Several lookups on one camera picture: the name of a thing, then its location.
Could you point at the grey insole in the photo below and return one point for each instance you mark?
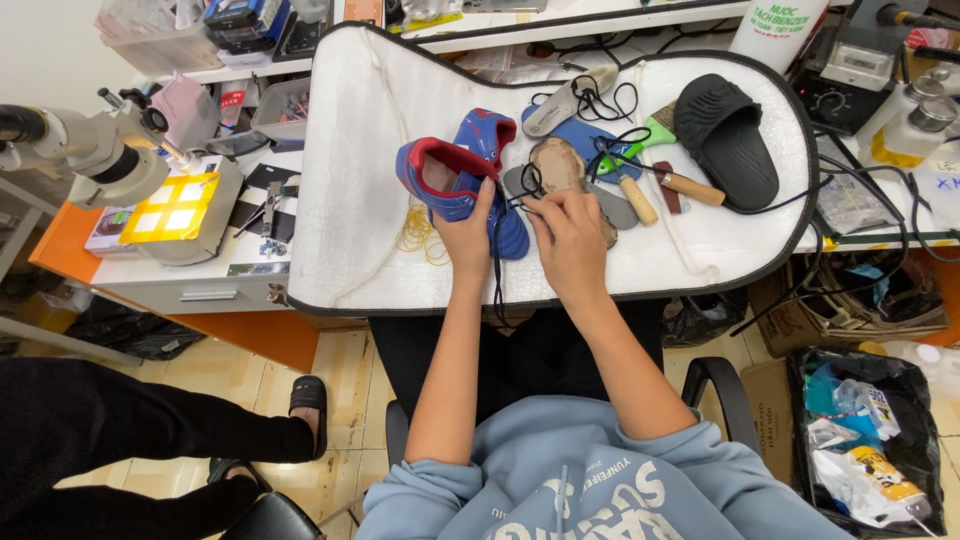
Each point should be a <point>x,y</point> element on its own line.
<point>619,211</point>

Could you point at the brown worn insole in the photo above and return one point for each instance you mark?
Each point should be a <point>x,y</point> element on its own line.
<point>559,163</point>

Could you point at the black plastic bag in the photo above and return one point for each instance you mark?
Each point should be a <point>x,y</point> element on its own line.
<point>131,328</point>
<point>701,319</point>

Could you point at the black stool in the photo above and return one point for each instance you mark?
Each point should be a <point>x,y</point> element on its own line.
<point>274,519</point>

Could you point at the person's right hand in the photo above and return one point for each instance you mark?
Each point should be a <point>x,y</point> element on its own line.
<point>576,244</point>

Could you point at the white insole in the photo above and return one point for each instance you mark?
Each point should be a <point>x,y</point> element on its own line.
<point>556,105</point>

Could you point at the clear plastic container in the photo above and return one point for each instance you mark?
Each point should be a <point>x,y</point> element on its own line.
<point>161,34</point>

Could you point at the person's left hand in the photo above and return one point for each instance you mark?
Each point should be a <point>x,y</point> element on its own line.
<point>466,244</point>

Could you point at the white padded work mat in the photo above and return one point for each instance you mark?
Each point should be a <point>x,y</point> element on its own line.
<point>352,195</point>

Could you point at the black trash bag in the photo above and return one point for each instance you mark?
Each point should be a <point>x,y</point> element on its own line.
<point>862,450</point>

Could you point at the black trousers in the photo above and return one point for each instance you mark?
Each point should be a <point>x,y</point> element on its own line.
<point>525,352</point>

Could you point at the black slide sandal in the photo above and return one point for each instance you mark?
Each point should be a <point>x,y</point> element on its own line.
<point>724,146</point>

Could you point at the brown cardboard box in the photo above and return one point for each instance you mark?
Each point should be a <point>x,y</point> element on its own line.
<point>769,420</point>

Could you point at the pink plastic bag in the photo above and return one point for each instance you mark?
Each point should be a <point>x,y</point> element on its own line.
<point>187,109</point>

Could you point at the black soldering station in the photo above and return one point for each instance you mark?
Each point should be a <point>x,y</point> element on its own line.
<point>836,101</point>

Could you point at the yellow taped heating plate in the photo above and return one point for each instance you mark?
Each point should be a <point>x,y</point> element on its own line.
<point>176,214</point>

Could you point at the grey microscope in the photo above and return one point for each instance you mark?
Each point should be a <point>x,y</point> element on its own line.
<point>105,154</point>

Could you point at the yellow rubber bands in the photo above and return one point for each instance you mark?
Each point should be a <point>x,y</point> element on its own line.
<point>416,234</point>

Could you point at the black chair armrest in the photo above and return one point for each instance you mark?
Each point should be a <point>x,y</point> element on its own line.
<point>724,390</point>
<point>395,431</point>

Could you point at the black shoelace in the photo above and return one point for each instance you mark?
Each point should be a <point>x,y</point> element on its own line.
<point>498,262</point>
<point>600,105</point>

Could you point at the grey parts tray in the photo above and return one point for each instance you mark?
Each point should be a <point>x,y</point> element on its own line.
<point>281,109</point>

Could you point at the blue insole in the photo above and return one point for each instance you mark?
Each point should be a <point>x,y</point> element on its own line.
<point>581,136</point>

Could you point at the light blue hoodie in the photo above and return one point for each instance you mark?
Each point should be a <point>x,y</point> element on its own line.
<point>585,480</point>

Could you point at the stack of blue boxes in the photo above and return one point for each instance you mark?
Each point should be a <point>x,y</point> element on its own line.
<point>244,22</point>

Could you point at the blue red sports shoe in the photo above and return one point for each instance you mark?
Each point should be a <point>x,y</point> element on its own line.
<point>484,133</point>
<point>450,196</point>

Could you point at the glass bottle metal cap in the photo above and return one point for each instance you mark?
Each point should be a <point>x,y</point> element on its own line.
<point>911,135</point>
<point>904,96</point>

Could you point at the white bottle green print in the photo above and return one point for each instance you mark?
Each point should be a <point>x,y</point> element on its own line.
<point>780,30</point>

